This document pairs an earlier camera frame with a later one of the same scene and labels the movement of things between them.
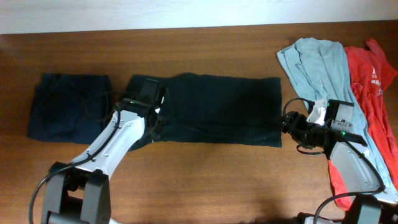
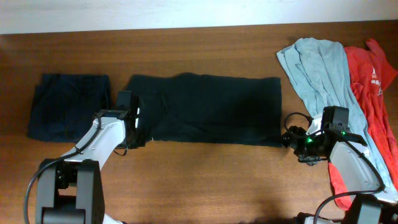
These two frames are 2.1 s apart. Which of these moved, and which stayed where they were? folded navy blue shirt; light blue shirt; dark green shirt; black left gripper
Moved: black left gripper
Stayed: dark green shirt; folded navy blue shirt; light blue shirt
